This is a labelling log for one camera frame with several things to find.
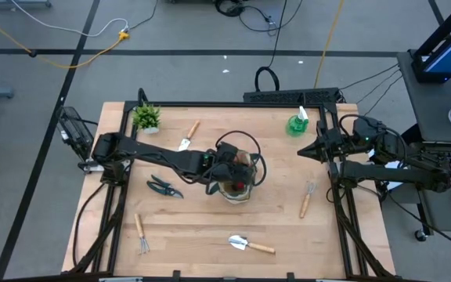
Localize yellow floor extension cable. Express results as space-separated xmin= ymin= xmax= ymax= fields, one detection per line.
xmin=0 ymin=5 xmax=131 ymax=70

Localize black perforated long box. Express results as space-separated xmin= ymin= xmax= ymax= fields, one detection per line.
xmin=242 ymin=87 xmax=342 ymax=105

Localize green handled pruning shears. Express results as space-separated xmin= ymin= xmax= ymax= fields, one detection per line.
xmin=146 ymin=174 xmax=185 ymax=200

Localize cream green canvas gardening bag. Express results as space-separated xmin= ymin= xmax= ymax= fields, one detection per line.
xmin=204 ymin=150 xmax=268 ymax=205

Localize white paper sheet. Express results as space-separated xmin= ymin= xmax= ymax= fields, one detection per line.
xmin=368 ymin=148 xmax=415 ymax=191

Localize green plastic spray bottle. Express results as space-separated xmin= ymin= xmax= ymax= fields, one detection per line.
xmin=285 ymin=105 xmax=310 ymax=138

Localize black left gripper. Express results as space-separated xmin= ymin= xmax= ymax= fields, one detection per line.
xmin=204 ymin=141 xmax=256 ymax=186

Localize hand cultivator wooden handle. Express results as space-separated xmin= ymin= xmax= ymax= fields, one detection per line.
xmin=298 ymin=181 xmax=318 ymax=220

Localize black looped floor cable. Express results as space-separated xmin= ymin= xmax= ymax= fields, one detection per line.
xmin=254 ymin=0 xmax=289 ymax=93

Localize hand rake wooden handle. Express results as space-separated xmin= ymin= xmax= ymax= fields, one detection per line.
xmin=133 ymin=212 xmax=151 ymax=256

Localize small green potted plant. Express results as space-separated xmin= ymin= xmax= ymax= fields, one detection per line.
xmin=131 ymin=102 xmax=162 ymax=136

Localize black mesh control box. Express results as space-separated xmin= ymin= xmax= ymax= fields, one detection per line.
xmin=56 ymin=106 xmax=95 ymax=162

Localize wide trowel wooden handle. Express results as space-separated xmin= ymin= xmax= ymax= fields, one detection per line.
xmin=227 ymin=234 xmax=277 ymax=255

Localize grey side table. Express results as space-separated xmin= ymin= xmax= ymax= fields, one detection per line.
xmin=396 ymin=50 xmax=451 ymax=242

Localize white floor cable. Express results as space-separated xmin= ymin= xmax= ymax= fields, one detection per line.
xmin=9 ymin=0 xmax=130 ymax=38

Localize yellow hanging cable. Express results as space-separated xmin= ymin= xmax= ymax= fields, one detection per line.
xmin=312 ymin=0 xmax=345 ymax=89

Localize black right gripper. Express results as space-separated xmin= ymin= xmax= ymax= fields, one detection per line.
xmin=298 ymin=119 xmax=346 ymax=181

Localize narrow trowel wooden handle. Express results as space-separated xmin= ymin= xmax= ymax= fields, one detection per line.
xmin=177 ymin=119 xmax=202 ymax=153

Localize black coiled cable bundle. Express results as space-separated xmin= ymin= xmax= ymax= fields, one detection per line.
xmin=214 ymin=0 xmax=277 ymax=35

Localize black aluminium table frame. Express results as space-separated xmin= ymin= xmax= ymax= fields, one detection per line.
xmin=67 ymin=88 xmax=397 ymax=281

